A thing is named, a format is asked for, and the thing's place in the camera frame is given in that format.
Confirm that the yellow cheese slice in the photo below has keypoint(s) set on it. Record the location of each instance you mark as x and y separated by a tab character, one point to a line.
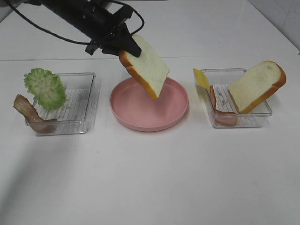
201	79

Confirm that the clear plastic tray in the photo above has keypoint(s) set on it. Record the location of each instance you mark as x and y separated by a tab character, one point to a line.
77	115
220	79

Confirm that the bread slice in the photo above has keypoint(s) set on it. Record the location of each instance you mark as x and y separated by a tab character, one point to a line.
149	70
256	85

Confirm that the pink round plate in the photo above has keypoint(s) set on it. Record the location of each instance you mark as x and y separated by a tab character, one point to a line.
133	108

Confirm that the clear plastic tray right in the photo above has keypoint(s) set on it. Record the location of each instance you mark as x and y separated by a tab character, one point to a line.
220	79

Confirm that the pink bacon strip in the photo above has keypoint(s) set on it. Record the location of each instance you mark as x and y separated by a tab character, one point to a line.
223	118

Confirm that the clear plastic tray left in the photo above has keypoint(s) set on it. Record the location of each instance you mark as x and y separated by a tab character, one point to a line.
77	115

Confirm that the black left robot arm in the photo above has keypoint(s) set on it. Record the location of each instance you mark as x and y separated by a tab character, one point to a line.
73	11

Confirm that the green lettuce leaf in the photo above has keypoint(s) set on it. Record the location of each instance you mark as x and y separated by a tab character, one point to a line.
46	87

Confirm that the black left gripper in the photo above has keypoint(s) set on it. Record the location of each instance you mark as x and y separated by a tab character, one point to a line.
109	32

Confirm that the brown bacon strip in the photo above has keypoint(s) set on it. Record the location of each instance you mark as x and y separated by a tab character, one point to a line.
24	107

